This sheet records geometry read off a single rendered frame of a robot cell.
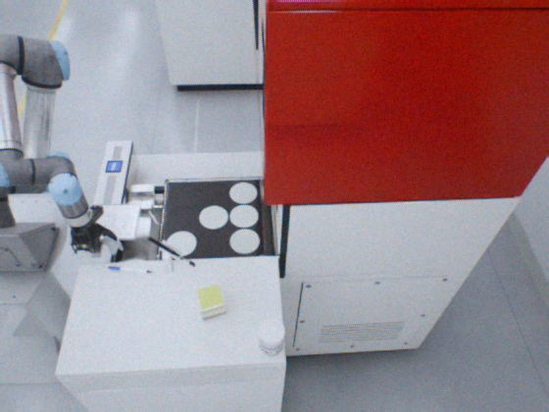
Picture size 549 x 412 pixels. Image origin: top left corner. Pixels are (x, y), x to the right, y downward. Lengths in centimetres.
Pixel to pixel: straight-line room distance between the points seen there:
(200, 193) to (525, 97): 111
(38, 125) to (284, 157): 88
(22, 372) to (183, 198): 125
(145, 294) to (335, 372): 120
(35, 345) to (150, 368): 131
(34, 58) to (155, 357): 94
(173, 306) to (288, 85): 76
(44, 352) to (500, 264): 244
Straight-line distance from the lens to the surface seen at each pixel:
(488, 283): 285
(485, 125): 123
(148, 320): 145
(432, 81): 109
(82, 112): 367
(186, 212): 172
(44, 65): 163
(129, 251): 168
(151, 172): 198
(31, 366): 260
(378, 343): 230
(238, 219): 168
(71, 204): 137
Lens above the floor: 225
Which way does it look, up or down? 51 degrees down
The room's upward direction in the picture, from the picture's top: 3 degrees clockwise
